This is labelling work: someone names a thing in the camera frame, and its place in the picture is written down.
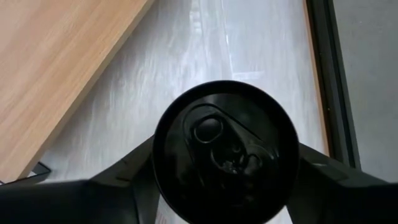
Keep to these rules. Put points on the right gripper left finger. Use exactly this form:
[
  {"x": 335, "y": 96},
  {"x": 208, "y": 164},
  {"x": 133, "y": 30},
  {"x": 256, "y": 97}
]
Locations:
[{"x": 77, "y": 202}]

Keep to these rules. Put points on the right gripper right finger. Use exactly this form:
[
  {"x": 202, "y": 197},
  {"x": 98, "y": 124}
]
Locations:
[{"x": 342, "y": 199}]

